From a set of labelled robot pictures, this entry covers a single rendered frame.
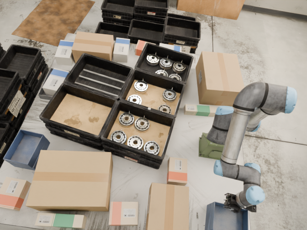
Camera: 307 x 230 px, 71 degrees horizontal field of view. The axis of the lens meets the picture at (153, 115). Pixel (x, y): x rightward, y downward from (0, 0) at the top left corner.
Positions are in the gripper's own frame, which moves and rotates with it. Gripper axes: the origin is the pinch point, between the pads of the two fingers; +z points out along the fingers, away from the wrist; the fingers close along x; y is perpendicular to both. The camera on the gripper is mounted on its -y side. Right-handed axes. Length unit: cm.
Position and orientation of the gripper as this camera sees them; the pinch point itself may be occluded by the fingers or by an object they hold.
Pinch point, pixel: (230, 206)
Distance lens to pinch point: 144.7
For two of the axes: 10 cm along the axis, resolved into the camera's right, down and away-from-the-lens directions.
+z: -1.0, 5.0, 8.6
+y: -9.7, -2.4, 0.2
